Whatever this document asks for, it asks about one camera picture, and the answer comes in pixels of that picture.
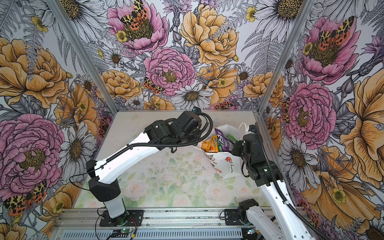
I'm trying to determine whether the green circuit board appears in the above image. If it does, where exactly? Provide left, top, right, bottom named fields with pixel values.
left=113, top=229, right=136, bottom=238

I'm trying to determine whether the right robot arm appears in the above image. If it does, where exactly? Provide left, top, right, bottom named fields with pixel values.
left=232, top=134, right=315, bottom=240

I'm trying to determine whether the purple snack packet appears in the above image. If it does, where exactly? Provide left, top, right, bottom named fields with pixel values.
left=215, top=129, right=232, bottom=153

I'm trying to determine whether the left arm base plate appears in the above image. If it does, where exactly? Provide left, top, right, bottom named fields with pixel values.
left=100, top=210, right=144, bottom=227

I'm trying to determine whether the narrow orange snack packet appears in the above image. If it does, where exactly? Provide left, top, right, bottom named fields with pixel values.
left=201, top=135, right=221, bottom=153

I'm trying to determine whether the aluminium front rail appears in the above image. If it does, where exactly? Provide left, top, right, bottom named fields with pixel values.
left=50, top=206, right=316, bottom=240

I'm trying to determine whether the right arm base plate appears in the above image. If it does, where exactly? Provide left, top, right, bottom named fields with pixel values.
left=224, top=209, right=250, bottom=226

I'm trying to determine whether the left aluminium frame post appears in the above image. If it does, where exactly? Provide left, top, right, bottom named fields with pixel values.
left=47, top=1, right=119, bottom=116

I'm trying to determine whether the green chips bag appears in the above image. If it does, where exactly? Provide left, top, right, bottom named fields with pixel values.
left=227, top=134, right=237, bottom=144

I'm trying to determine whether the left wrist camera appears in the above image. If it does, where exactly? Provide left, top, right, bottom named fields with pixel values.
left=192, top=107, right=202, bottom=115

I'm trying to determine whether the aluminium frame post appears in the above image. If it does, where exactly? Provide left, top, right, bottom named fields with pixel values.
left=257, top=0, right=315, bottom=115
left=47, top=1, right=119, bottom=116

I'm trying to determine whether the right aluminium frame post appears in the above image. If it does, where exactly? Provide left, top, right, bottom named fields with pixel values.
left=257, top=0, right=315, bottom=115

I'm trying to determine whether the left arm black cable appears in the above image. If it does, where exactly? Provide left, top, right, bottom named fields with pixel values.
left=68, top=111, right=214, bottom=193

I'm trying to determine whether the white floral paper bag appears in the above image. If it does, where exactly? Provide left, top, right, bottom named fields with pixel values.
left=195, top=123, right=247, bottom=180

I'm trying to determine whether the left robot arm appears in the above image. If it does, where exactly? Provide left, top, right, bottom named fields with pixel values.
left=86, top=107, right=214, bottom=220

